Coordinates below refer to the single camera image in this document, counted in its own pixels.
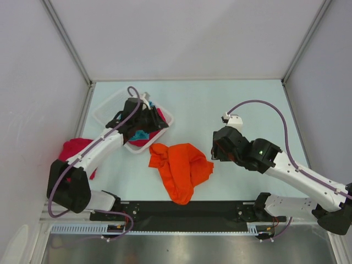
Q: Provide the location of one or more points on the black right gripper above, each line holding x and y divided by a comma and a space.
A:
216, 153

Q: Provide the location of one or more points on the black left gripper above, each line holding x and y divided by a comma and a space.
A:
157, 122

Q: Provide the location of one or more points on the orange t shirt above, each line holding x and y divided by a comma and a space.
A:
182, 167

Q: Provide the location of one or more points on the white plastic mesh basket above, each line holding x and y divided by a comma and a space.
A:
123, 103

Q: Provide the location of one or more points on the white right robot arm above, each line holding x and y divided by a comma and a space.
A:
327, 201

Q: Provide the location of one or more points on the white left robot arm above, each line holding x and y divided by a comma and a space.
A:
68, 184

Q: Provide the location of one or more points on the pink t shirt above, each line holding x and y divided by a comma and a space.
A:
141, 138

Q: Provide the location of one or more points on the teal t shirt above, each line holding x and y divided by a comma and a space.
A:
132, 129

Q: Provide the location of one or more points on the folded red t shirt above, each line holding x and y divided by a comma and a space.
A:
73, 147

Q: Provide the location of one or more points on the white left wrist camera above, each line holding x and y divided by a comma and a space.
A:
146, 102

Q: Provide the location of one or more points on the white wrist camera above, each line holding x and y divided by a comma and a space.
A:
233, 121
146, 102

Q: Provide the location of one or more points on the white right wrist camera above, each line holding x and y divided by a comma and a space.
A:
233, 121

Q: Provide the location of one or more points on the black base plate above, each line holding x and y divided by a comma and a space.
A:
196, 215

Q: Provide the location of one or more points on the white slotted cable duct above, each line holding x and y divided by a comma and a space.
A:
114, 230

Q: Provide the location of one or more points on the aluminium frame rail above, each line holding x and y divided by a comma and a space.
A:
335, 222

